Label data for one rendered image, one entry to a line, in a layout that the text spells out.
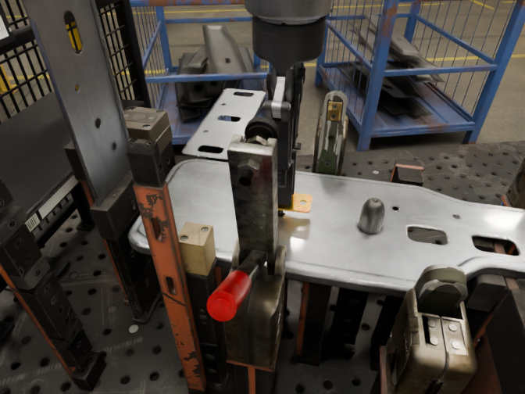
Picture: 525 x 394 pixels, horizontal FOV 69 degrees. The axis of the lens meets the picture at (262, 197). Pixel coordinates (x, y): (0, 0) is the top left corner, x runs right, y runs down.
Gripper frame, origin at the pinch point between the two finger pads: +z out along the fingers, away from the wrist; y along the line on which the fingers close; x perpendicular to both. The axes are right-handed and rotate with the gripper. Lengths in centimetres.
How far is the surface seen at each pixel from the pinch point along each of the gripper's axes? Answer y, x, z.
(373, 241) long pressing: -2.8, -13.0, 6.6
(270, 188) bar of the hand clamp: -16.9, -1.6, -11.3
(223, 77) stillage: 153, 58, 51
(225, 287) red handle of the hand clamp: -24.8, 0.1, -8.0
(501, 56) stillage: 201, -92, 46
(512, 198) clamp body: 18.4, -37.8, 11.9
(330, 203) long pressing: 3.8, -6.8, 6.6
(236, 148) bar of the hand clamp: -17.1, 1.1, -14.9
